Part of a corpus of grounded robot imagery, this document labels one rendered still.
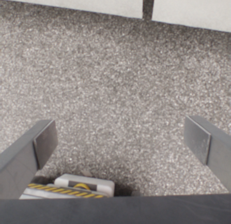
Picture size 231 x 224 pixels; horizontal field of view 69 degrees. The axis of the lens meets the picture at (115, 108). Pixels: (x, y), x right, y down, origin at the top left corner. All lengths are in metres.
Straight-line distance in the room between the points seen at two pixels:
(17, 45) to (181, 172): 1.15
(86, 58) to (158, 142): 0.59
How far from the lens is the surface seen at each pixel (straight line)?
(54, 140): 0.16
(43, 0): 0.80
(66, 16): 1.16
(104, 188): 0.80
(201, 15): 0.64
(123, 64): 0.94
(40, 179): 0.93
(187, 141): 0.17
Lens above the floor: 0.87
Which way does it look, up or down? 80 degrees down
